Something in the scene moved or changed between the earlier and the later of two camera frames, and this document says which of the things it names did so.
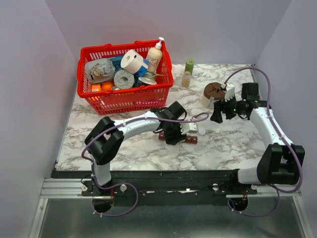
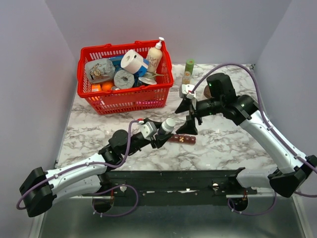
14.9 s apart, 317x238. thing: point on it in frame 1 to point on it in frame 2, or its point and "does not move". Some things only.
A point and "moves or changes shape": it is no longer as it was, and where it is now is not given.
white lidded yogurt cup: [148, 78] does not move
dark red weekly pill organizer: [189, 139] does not move
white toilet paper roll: [131, 61] does not move
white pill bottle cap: [201, 131] moves or changes shape
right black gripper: [219, 106] to [189, 127]
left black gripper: [173, 140] to [160, 141]
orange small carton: [96, 88] does not move
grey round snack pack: [99, 70] does not move
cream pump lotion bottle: [154, 57] does not move
